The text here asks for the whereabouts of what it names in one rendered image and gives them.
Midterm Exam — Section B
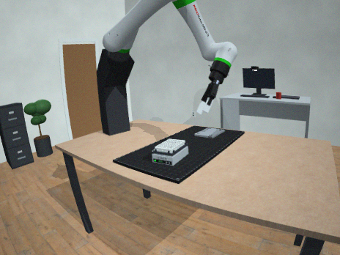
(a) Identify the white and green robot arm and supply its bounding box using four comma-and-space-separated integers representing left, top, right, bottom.
103, 0, 237, 78

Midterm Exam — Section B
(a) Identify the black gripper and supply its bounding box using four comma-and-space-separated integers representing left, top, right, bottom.
196, 71, 224, 114

